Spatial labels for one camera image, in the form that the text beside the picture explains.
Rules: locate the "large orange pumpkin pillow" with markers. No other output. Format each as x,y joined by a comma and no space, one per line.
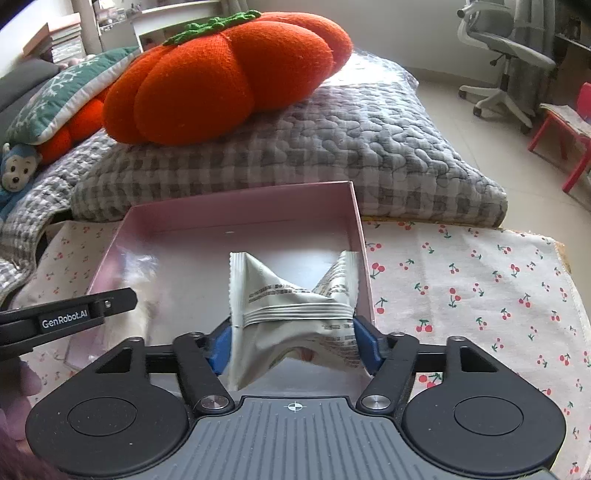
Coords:
221,69

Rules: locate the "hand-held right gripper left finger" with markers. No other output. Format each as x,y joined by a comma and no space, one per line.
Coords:
219,347

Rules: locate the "cherry print cloth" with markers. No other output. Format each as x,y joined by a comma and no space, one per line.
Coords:
461,300

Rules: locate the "person's left hand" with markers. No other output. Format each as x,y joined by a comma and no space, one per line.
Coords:
21,392

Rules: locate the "pink cardboard box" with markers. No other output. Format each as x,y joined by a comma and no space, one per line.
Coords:
231,221

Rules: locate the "green snowflake pillow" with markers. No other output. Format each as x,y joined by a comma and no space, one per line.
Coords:
69,87

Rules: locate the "dark red clothing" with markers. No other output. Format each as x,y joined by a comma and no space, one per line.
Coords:
18,461

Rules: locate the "white grey snack packet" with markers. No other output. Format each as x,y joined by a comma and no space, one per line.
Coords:
286,314

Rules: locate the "small orange pumpkin pillow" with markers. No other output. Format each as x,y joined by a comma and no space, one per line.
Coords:
78,122

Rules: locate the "grey checked quilted cushion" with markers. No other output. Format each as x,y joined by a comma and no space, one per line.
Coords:
323,152

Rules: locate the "blue monkey plush toy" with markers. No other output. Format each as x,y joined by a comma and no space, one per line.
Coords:
16,171

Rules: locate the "white side table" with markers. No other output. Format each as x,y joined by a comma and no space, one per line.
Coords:
152,27

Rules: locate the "stack of books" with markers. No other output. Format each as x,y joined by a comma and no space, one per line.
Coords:
64,32

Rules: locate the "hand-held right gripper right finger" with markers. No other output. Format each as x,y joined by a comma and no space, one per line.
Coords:
364,341

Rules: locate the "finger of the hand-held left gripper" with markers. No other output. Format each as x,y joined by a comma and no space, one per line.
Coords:
117,302

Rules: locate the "grey office chair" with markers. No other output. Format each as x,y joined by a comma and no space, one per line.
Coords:
508,46

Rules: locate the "red child chair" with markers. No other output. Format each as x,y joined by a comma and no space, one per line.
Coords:
575,173

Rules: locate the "dark desk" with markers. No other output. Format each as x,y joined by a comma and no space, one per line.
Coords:
577,55

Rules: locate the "dark grey sofa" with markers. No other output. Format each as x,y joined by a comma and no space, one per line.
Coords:
23,78

